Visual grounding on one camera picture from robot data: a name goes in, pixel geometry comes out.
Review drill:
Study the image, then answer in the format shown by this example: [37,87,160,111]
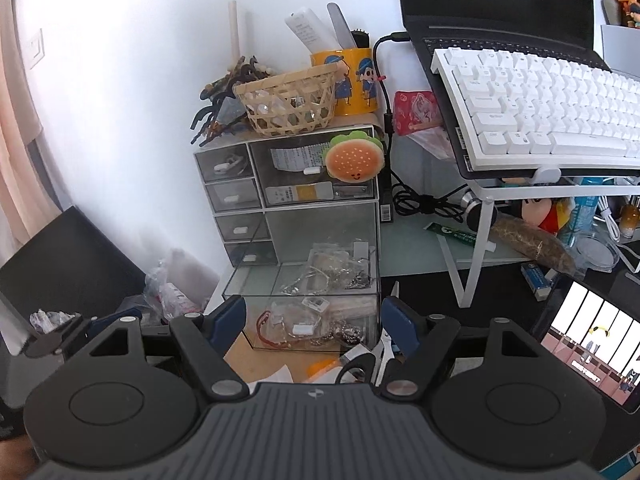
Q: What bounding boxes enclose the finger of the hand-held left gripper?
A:
[23,309,144,359]

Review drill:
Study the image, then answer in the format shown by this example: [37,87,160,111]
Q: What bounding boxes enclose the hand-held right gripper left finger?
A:
[89,296,249,401]

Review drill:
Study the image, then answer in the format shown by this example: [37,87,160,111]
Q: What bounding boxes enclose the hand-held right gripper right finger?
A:
[381,296,544,400]

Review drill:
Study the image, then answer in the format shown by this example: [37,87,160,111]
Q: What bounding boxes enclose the red string bracelet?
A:
[256,309,282,347]

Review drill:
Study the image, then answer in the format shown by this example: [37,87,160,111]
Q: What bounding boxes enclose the clear acrylic drawer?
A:
[221,246,382,352]

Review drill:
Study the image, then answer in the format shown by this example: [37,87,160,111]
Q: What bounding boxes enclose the pile of clear jewelry bags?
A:
[270,240,379,348]

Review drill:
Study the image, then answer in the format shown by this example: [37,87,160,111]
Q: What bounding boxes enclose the white desktop drawer organizer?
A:
[193,124,383,281]

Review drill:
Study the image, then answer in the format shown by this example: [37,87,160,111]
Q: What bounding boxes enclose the small clear plastic bag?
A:
[29,310,77,335]

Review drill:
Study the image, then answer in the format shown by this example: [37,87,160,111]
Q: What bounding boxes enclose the crumpled clear plastic bag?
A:
[144,259,207,320]

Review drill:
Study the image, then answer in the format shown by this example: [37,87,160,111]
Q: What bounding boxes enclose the white paper sheet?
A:
[243,364,297,386]

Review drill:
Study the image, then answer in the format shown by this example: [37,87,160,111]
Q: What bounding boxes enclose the black box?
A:
[0,206,149,322]

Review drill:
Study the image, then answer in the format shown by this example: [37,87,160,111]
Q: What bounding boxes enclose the orange packet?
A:
[303,357,343,382]

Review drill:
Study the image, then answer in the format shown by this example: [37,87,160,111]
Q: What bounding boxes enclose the green paper packet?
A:
[424,222,482,247]

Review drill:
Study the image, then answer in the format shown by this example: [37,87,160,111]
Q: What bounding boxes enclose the white metal laptop stand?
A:
[438,75,640,309]

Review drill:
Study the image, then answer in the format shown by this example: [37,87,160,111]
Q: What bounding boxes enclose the silver round headphone cup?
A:
[459,191,498,230]

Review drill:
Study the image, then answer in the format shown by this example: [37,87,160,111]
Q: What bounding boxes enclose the white and blue eraser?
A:
[520,262,555,302]

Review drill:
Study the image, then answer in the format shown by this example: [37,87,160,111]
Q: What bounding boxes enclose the black adapter stick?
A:
[380,114,397,225]

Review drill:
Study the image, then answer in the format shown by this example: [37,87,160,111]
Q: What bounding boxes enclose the brown fuzzy pouch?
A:
[489,213,577,276]

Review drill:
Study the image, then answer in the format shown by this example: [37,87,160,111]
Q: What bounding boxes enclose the hamburger plush toy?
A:
[324,130,386,182]

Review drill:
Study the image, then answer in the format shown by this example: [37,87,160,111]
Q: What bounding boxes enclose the cartoon boy plush figure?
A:
[519,197,577,235]

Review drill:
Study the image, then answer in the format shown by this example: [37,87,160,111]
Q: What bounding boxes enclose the tablet with lit screen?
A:
[530,274,640,415]

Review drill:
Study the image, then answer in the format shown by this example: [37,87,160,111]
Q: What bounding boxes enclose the pale pink curtain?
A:
[0,0,77,261]

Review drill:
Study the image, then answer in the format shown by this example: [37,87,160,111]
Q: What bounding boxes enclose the clear glass dish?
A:
[574,231,622,274]

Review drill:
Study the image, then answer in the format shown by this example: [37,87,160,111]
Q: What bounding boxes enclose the pink snack packet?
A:
[393,90,445,137]

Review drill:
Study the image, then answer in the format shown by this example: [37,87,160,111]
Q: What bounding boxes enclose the blue labelled bottle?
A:
[563,177,610,247]

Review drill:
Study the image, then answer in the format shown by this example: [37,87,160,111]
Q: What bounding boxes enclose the bunch of black hair clips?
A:
[190,54,275,147]

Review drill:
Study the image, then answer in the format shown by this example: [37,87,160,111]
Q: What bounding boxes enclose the woven bamboo basket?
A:
[232,66,342,138]

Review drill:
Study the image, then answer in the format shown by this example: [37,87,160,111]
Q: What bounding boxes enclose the yellow cartoon mug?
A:
[310,47,379,118]

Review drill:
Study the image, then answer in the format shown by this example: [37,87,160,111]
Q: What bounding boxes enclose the small amber bottle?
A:
[619,204,640,242]

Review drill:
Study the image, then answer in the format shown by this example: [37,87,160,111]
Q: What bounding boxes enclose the white mechanical keyboard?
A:
[430,46,640,171]

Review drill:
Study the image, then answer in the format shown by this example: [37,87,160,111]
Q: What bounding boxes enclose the pale wooden stick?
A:
[227,2,247,63]

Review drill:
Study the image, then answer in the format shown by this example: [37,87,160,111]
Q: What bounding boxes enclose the white remote control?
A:
[284,7,335,55]

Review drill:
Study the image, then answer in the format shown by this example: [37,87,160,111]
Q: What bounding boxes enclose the grey nail file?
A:
[327,2,358,51]

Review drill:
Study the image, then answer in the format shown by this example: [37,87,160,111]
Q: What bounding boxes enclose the black laptop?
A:
[393,0,613,73]

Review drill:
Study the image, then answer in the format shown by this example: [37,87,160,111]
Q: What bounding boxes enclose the grey box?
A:
[600,24,640,75]

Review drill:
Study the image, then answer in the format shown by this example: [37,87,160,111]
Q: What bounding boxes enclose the black handled scissors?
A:
[334,281,402,386]

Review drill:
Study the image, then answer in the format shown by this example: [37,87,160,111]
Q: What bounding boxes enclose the black cable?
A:
[372,32,473,223]

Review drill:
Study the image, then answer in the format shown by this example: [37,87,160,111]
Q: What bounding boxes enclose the white cable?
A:
[596,194,623,242]

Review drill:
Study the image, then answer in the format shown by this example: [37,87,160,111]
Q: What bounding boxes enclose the white wall switch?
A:
[27,29,47,70]

